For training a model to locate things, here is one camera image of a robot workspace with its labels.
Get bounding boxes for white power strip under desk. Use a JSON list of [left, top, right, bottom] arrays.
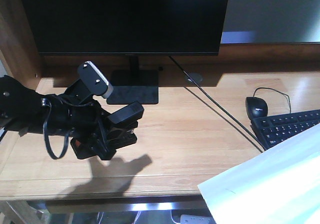
[[180, 214, 213, 224]]

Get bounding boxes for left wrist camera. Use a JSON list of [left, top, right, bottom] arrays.
[[77, 61, 114, 99]]

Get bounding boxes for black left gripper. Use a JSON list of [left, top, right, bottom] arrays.
[[41, 80, 144, 159]]

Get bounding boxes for grey desk cable grommet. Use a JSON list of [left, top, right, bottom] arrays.
[[185, 73, 203, 83]]

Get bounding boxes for black keyboard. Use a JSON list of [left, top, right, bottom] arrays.
[[251, 109, 320, 149]]

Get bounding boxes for black computer monitor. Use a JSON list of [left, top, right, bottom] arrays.
[[21, 0, 228, 104]]

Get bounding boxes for black stapler with orange tab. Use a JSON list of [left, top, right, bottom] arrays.
[[70, 126, 139, 160]]

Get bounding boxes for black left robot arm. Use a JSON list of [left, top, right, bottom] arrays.
[[0, 75, 144, 160]]

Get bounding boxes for black computer mouse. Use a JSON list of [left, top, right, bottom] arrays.
[[245, 97, 268, 120]]

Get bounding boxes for black monitor cable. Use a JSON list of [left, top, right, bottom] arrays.
[[168, 56, 268, 151]]

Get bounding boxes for white paper sheets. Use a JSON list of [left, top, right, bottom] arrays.
[[198, 126, 320, 223]]

